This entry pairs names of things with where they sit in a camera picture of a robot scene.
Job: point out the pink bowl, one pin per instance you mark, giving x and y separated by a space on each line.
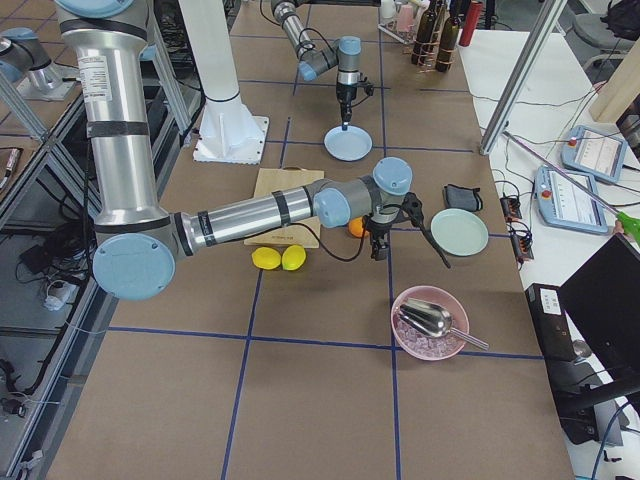
437 296

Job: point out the black computer monitor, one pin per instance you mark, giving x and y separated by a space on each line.
602 300

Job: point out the metal ice scoop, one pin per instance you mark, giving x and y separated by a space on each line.
434 321

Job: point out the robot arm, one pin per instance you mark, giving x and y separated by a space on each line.
316 56
138 242

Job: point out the yellow lemon near edge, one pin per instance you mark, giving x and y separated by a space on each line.
266 258

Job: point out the copper wire bottle rack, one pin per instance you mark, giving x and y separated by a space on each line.
427 63

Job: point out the teach pendant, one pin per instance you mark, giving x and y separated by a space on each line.
594 152
562 205

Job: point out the dark green wine bottle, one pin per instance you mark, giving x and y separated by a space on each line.
448 38

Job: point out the light green plate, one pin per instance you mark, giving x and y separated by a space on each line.
459 232

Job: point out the teach pendant near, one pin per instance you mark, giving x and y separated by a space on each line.
562 205

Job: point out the grey folded cloth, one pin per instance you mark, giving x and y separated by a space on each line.
463 198

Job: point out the aluminium frame post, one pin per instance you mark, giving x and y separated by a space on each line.
533 46

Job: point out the teach pendant far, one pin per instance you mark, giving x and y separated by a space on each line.
594 152

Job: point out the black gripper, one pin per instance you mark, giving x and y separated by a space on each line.
345 93
376 229

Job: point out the clear ice cubes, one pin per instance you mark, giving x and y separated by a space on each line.
424 347

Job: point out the orange fruit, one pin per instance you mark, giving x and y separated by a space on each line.
356 228

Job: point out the red cylinder bottle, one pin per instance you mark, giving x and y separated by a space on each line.
471 20

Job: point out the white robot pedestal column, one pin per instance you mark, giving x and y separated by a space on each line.
228 132

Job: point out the light blue plate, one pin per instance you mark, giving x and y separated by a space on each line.
348 145

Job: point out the yellow lemon upper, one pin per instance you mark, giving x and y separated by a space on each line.
293 257

